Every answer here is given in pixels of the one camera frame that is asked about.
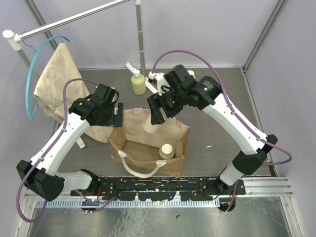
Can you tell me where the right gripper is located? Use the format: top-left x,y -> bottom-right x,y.
147,85 -> 187,124

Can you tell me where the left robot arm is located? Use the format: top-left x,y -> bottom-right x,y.
17,84 -> 123,201

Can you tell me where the beige cloth garment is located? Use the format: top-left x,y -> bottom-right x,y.
34,43 -> 113,143

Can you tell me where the yellow pump lotion bottle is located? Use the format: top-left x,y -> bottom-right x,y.
131,69 -> 146,95

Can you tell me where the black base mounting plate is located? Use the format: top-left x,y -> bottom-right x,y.
81,177 -> 233,201

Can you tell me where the green bottle beige cap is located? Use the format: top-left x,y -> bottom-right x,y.
159,144 -> 175,159

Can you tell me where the clothes rack metal frame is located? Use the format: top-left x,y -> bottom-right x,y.
2,0 -> 157,149

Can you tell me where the burlap canvas tote bag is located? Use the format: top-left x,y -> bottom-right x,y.
108,108 -> 190,178

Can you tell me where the teal clothes hanger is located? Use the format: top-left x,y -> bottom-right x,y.
25,35 -> 71,121

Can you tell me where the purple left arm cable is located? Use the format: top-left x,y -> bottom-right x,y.
15,78 -> 119,223

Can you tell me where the aluminium rail with cable duct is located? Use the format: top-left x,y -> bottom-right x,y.
24,176 -> 294,209

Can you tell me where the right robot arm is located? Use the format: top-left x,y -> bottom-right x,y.
143,65 -> 277,195

